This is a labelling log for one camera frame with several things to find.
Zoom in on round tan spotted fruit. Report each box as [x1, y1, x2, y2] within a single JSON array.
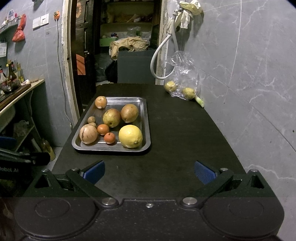
[[79, 125, 98, 145]]

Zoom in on small orange mandarin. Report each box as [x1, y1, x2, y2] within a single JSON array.
[[104, 132, 116, 145], [97, 124, 109, 136]]

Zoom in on large yellow citrus fruit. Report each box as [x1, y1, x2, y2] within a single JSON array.
[[118, 125, 143, 149]]

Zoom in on green brown mango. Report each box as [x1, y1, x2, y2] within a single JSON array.
[[102, 108, 121, 128]]

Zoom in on large orange persimmon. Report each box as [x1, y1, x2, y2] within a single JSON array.
[[95, 96, 107, 109]]

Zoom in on yellow bottle on floor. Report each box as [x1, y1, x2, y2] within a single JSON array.
[[41, 139, 56, 161]]

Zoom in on green leek stalk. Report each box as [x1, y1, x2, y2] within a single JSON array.
[[195, 95, 205, 108]]

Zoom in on wooden side shelf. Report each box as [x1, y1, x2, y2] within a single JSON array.
[[1, 79, 45, 115]]

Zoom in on metal baking tray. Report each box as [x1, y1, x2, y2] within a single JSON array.
[[72, 97, 151, 153]]

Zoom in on yellow apple in bag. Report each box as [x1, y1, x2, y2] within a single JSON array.
[[164, 80, 178, 92], [182, 87, 196, 100]]

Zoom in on clear plastic bag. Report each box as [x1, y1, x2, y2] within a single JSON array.
[[164, 51, 201, 100]]

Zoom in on dark green box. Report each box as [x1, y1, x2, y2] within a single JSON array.
[[117, 50, 155, 84]]

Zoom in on red plastic bag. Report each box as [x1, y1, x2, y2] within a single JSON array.
[[12, 14, 27, 43]]

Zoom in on beige crumpled cloth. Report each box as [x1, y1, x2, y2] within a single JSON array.
[[109, 36, 149, 60]]

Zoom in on white wall switch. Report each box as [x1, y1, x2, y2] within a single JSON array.
[[32, 14, 49, 30]]

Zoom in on white hose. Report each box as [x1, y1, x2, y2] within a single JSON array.
[[149, 14, 183, 80]]

